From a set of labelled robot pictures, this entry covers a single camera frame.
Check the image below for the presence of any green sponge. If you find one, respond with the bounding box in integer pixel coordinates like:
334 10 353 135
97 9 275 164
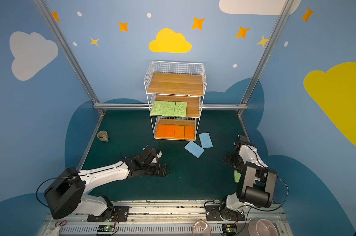
162 101 176 117
150 101 165 116
234 170 241 183
174 102 187 118

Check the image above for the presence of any blue sponge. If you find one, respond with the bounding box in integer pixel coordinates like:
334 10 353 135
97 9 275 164
184 141 204 158
199 133 213 149

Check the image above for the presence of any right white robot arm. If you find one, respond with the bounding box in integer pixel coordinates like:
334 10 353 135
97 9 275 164
219 135 277 220

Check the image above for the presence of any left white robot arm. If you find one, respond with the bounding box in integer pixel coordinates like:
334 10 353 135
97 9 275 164
44 148 170 222

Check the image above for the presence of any beige mug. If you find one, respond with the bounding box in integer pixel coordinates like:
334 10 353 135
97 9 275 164
97 130 109 142

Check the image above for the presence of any pink divided bowl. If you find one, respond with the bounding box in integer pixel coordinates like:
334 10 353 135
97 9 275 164
248 219 278 236

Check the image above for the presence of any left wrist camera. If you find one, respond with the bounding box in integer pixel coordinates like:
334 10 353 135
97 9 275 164
152 150 162 163

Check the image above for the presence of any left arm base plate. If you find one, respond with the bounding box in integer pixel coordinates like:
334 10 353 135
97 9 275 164
87 206 130 222

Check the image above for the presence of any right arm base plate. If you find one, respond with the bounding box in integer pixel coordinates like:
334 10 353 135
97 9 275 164
204 205 246 221

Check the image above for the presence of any white wire wooden shelf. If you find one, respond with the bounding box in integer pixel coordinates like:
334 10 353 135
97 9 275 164
144 61 207 141

